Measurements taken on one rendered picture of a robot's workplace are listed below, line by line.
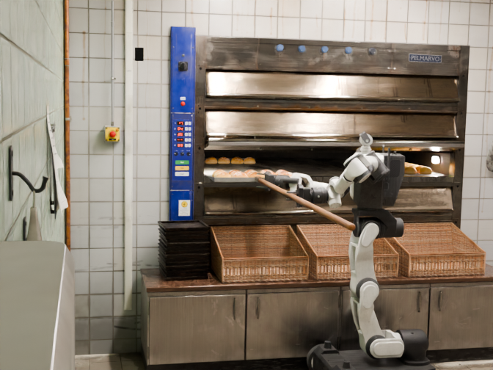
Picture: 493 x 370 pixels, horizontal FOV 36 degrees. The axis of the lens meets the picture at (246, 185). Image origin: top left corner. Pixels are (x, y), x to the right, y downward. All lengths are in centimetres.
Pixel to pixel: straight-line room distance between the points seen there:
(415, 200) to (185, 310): 187
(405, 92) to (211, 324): 209
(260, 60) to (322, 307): 166
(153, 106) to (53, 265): 470
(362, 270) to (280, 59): 157
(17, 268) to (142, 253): 479
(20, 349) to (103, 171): 480
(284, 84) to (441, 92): 113
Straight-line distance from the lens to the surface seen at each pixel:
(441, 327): 521
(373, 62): 539
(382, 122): 541
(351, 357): 477
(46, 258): 35
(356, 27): 534
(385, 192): 437
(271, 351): 485
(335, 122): 529
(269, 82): 516
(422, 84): 552
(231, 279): 472
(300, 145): 506
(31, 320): 26
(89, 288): 516
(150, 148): 503
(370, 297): 447
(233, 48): 512
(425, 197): 558
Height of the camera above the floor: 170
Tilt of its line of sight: 6 degrees down
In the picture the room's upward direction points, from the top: 1 degrees clockwise
